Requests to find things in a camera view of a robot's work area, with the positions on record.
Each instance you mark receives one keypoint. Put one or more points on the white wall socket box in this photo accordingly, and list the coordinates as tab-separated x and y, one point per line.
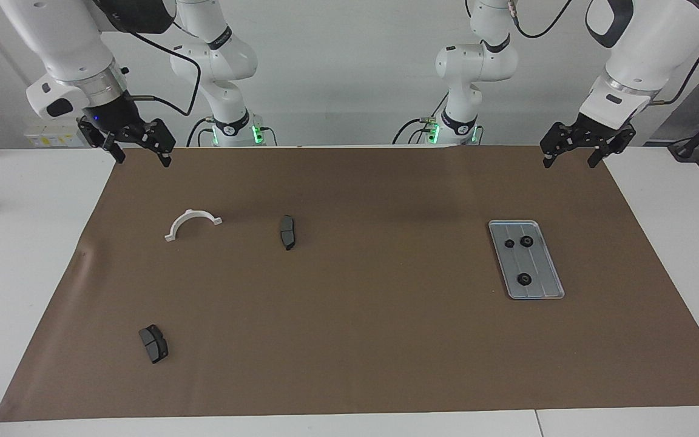
52	135

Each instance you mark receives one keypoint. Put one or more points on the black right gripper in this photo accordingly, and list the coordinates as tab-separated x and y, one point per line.
119	121

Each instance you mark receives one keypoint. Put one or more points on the brown paper mat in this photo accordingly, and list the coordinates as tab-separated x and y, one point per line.
349	340

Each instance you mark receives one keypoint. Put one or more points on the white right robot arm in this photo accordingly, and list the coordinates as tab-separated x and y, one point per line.
58	36

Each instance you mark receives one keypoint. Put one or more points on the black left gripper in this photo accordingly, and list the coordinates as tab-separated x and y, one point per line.
595	135

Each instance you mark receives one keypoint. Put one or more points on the silver metal tray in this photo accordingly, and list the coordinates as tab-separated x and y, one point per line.
537	261

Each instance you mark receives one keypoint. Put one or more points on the long curved grey brake pad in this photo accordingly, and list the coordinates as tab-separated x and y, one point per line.
287	233

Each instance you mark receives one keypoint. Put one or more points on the short slotted grey brake pad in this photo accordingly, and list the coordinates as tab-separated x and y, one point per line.
154	345

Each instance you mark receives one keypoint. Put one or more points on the white curved plastic bracket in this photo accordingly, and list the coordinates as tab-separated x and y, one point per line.
187	216

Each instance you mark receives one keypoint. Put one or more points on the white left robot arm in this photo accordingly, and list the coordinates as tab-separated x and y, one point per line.
647	42

